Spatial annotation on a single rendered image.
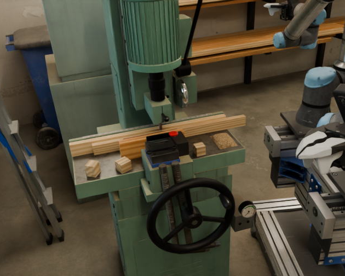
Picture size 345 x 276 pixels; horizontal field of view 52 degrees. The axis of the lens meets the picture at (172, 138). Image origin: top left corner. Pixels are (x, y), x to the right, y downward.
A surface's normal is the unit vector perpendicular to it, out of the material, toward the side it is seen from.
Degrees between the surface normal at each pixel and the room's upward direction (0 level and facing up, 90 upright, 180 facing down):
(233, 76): 90
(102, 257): 0
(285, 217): 0
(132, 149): 90
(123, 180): 90
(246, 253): 0
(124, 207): 90
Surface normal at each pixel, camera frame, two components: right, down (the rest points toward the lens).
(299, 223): -0.06, -0.87
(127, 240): 0.29, 0.47
